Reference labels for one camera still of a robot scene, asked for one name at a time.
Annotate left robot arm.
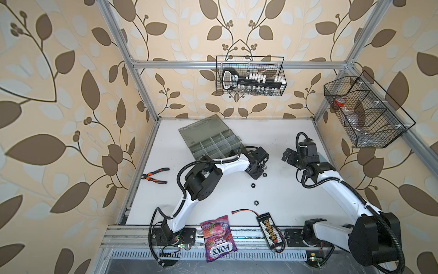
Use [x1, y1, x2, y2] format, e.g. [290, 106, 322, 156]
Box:
[148, 146, 269, 250]

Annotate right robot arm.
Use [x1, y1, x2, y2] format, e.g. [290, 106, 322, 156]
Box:
[282, 138, 406, 274]

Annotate grey plastic organizer box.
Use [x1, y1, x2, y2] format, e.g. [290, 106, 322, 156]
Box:
[179, 115, 242, 161]

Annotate red item in basket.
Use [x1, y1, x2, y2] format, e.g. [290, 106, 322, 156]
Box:
[334, 97, 346, 108]

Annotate black parallel charging board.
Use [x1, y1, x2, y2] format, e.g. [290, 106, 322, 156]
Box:
[256, 212, 286, 253]

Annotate socket set with ratchet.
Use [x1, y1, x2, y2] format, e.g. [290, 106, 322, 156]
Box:
[219, 68, 287, 91]

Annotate purple Fox's candy bag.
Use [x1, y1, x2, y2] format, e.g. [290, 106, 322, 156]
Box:
[201, 215, 238, 263]

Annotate orange black pliers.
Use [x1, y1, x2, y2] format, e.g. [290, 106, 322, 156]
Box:
[141, 167, 171, 185]

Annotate red black wire lead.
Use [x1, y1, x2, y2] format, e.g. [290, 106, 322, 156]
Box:
[231, 209, 259, 216]

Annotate black wire basket right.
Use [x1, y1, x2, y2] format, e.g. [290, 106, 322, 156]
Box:
[324, 71, 416, 148]

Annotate black wire basket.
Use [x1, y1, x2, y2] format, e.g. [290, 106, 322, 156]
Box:
[324, 71, 416, 148]
[215, 55, 287, 97]

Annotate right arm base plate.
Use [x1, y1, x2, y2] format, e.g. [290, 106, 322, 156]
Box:
[282, 227, 333, 249]

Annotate black wire basket centre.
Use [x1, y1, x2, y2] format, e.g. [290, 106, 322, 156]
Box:
[215, 55, 287, 97]

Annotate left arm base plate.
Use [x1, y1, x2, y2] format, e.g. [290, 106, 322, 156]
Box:
[148, 227, 196, 247]

